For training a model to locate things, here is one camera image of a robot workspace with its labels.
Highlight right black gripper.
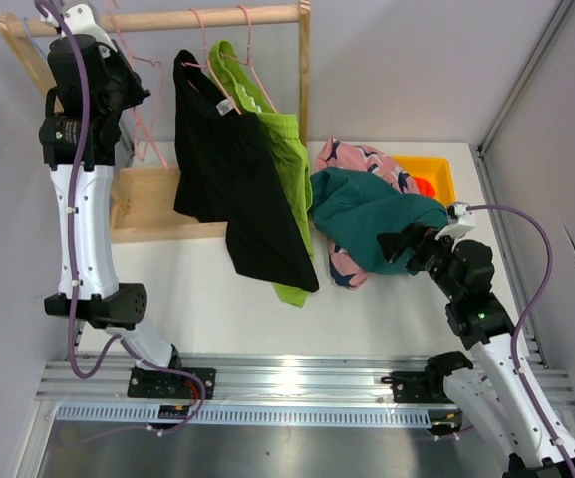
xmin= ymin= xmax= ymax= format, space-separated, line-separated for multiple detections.
xmin=376 ymin=221 xmax=461 ymax=302

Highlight dark teal shorts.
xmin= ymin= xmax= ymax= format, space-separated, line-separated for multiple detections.
xmin=311 ymin=167 xmax=447 ymax=289

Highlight pink hanger of patterned shorts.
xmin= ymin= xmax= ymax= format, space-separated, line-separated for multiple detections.
xmin=102 ymin=0 xmax=173 ymax=171

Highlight orange shorts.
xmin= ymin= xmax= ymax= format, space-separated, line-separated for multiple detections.
xmin=414 ymin=177 xmax=436 ymax=198

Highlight pink hanger of teal shorts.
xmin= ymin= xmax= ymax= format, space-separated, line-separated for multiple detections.
xmin=105 ymin=0 xmax=164 ymax=163

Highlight pink patterned shorts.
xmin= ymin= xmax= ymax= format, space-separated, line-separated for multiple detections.
xmin=314 ymin=137 xmax=423 ymax=290

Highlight black shorts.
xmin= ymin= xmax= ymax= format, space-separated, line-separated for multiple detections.
xmin=173 ymin=50 xmax=319 ymax=293

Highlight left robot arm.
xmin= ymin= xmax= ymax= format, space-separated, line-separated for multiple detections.
xmin=39 ymin=34 xmax=184 ymax=398

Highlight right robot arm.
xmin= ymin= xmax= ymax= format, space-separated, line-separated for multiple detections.
xmin=377 ymin=223 xmax=575 ymax=477

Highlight pink hanger of green shorts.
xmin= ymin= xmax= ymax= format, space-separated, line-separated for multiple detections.
xmin=231 ymin=5 xmax=278 ymax=114

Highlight lime green shorts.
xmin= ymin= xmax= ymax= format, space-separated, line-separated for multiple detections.
xmin=209 ymin=40 xmax=313 ymax=307

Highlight yellow plastic tray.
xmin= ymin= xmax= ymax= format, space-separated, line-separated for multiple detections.
xmin=394 ymin=156 xmax=456 ymax=207

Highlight wooden clothes rack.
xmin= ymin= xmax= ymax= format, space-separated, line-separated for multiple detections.
xmin=0 ymin=1 xmax=311 ymax=243

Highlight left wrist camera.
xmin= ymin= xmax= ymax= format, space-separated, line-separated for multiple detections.
xmin=34 ymin=1 xmax=119 ymax=58

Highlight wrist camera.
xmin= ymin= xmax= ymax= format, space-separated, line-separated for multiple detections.
xmin=34 ymin=1 xmax=119 ymax=58
xmin=435 ymin=201 xmax=476 ymax=240

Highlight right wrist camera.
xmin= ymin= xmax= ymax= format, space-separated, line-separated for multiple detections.
xmin=435 ymin=201 xmax=476 ymax=240

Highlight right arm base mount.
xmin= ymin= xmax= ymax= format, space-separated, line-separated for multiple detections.
xmin=380 ymin=371 xmax=450 ymax=404

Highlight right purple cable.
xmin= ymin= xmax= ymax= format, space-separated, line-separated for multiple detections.
xmin=416 ymin=202 xmax=575 ymax=478

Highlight purple cable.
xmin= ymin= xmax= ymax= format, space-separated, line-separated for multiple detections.
xmin=416 ymin=202 xmax=575 ymax=478
xmin=33 ymin=0 xmax=206 ymax=444

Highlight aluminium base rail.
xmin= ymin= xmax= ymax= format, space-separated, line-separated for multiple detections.
xmin=35 ymin=354 xmax=575 ymax=430

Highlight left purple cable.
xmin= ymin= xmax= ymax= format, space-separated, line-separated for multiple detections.
xmin=33 ymin=0 xmax=206 ymax=444

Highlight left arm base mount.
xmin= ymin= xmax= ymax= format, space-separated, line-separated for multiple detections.
xmin=127 ymin=366 xmax=216 ymax=400

